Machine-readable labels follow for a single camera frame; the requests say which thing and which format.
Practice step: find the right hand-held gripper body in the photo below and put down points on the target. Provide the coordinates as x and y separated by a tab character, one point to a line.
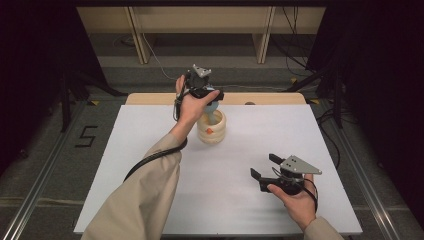
293	166

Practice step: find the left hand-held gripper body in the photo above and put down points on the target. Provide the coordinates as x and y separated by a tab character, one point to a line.
198	81

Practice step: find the cream ringed cup with duck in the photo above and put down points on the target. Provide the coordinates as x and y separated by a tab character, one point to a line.
211	135

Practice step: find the person's right hand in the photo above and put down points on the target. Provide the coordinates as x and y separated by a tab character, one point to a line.
300	206

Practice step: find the white table board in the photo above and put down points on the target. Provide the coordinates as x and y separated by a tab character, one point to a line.
216	193

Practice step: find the wooden table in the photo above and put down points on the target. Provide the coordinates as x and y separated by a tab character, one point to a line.
266	99

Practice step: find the beige wooden shelf unit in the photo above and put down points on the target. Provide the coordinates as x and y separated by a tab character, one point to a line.
200	20

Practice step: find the black metal stand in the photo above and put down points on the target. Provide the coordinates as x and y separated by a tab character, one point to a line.
336	100
66	100

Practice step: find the metal floor rail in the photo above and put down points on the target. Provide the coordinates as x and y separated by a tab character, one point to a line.
360	186
36	193

